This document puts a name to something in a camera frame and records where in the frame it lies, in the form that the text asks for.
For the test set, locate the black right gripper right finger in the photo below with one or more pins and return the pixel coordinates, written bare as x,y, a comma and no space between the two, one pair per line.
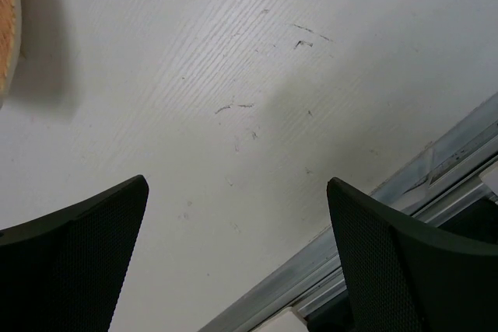
405,275

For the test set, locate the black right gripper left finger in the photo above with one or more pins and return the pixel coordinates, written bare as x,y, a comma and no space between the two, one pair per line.
64,271

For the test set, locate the orange woven fruit basket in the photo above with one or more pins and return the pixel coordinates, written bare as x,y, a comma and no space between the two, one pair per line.
11,30

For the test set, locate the aluminium table edge rail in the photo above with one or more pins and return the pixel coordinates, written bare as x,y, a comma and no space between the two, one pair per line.
438,188

